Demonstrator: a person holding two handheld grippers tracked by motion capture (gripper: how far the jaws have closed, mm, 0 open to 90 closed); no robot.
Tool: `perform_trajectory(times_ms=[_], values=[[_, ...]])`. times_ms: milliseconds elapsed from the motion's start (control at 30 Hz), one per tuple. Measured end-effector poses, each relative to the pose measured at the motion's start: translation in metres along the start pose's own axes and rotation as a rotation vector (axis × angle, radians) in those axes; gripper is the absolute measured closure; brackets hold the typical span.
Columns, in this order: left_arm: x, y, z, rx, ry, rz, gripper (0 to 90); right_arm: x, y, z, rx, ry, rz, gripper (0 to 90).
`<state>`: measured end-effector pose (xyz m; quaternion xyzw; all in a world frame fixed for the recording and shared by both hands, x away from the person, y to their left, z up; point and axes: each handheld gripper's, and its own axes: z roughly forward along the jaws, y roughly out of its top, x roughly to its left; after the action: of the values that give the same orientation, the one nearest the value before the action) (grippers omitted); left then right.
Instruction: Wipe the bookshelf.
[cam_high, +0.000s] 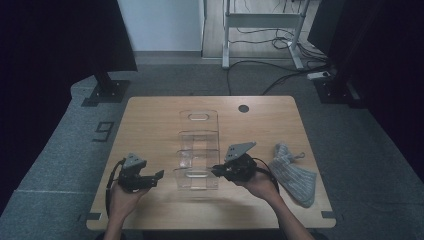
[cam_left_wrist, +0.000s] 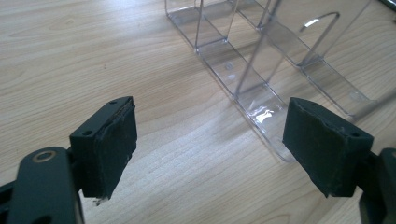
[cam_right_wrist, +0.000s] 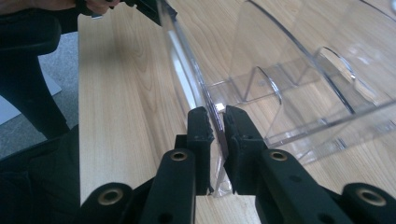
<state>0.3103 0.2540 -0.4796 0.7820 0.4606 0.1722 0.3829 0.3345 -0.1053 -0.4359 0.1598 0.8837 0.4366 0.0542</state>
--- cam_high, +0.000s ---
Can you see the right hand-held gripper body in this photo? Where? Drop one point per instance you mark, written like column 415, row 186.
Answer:
column 240, row 166

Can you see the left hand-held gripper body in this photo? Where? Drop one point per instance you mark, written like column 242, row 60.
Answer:
column 131, row 176

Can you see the clear acrylic organizer box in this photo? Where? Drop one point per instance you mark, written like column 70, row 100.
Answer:
column 197, row 150

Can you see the grey fluffy cloth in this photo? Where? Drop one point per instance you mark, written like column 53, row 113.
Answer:
column 295, row 176

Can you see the person's left hand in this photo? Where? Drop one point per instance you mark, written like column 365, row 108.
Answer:
column 125, row 203

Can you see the person's right hand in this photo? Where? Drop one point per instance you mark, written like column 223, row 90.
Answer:
column 261, row 186

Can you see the black stand base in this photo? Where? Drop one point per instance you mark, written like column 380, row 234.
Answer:
column 333, row 91
column 110, row 91

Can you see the white power strip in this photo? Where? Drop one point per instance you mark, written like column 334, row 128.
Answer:
column 318, row 75

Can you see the dark curtain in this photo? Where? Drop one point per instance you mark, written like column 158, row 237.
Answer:
column 383, row 66
column 50, row 66

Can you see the white desk frame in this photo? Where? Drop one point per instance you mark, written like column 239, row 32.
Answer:
column 263, row 20

